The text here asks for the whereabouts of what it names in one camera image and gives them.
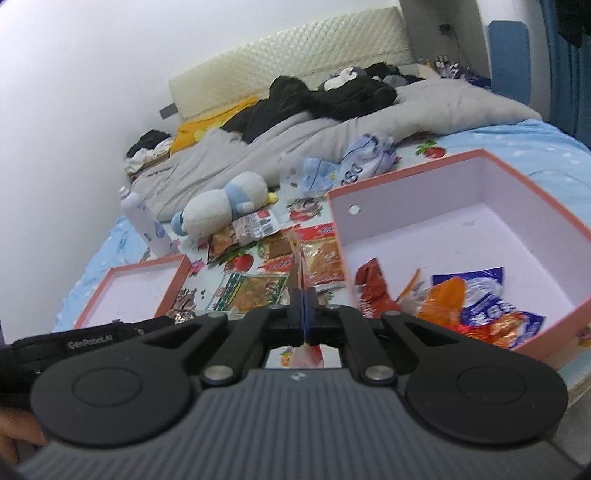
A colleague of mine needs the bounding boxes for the blue padded board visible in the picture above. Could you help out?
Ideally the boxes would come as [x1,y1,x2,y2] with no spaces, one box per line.
[486,19,532,107]

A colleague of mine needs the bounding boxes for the orange box lid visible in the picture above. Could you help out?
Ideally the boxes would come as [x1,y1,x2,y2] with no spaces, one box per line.
[72,254,193,331]

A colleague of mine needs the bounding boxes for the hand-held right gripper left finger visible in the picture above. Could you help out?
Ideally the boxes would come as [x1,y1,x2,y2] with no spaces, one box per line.
[136,287,306,387]

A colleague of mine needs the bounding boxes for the dark hanging clothes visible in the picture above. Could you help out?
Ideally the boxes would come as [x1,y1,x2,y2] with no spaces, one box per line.
[553,0,591,48]

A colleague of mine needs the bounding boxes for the grey duvet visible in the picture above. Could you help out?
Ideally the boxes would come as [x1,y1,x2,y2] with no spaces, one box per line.
[131,76,544,220]

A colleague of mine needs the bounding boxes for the black clothing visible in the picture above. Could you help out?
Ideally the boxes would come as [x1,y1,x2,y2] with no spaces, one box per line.
[221,73,398,144]

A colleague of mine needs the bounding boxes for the yellow pillow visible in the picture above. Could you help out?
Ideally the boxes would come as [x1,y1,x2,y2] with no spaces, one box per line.
[169,94,260,156]

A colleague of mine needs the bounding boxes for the blue white plastic bag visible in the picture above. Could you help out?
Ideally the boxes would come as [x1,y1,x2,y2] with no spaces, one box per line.
[339,133,398,186]

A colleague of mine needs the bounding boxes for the blue patterned cloth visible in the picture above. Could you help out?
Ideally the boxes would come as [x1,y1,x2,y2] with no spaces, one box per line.
[454,66,493,89]

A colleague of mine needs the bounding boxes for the white cabinet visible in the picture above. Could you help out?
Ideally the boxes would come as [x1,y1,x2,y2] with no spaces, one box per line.
[399,0,491,80]

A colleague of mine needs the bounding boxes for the blue white snack packet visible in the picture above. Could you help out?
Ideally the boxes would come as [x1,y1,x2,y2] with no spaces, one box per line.
[431,266,546,339]

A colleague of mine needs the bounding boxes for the blue curtain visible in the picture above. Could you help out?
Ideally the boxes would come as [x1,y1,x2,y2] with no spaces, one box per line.
[540,0,591,145]

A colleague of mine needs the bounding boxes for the red yellow snack packet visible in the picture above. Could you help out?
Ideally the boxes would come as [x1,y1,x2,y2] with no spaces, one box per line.
[270,230,343,369]

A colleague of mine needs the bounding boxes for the black white plush toy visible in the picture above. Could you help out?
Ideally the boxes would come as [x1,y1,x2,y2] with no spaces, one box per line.
[320,66,370,91]

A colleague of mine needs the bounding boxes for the pile of snack packets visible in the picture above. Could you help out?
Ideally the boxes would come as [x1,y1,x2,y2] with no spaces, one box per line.
[205,209,348,315]

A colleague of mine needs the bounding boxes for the red orange snack packet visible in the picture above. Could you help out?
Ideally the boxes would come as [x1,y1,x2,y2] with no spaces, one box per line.
[442,313,537,350]

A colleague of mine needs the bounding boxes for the orange cardboard box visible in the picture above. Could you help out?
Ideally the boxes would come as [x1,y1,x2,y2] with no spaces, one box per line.
[325,148,591,371]

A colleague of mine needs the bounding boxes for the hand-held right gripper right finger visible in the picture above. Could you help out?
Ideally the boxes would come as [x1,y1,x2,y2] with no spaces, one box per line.
[305,287,470,387]

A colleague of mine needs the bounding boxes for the heap of folded clothes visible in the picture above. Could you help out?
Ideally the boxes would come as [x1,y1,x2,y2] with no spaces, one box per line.
[124,130,174,174]

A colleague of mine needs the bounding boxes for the person's left hand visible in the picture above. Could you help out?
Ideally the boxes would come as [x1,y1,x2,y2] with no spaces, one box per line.
[0,410,48,463]

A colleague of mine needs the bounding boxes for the dark grey clothing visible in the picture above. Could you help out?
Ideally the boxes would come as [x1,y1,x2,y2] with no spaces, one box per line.
[364,62,426,86]

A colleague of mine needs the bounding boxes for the cream padded headboard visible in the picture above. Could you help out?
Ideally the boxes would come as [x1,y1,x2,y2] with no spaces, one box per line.
[168,5,414,121]

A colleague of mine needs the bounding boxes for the small cosmetic bottles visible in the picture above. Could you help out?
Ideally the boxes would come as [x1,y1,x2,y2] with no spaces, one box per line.
[424,54,463,77]

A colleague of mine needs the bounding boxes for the dark red snack packet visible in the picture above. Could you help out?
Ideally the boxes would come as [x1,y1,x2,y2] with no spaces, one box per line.
[354,258,403,320]

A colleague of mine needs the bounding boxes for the white blue plush toy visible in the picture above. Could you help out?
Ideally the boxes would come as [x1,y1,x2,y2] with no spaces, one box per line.
[170,171,280,241]

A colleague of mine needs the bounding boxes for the white spray bottle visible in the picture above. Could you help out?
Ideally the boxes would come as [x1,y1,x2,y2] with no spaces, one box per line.
[119,185,174,260]

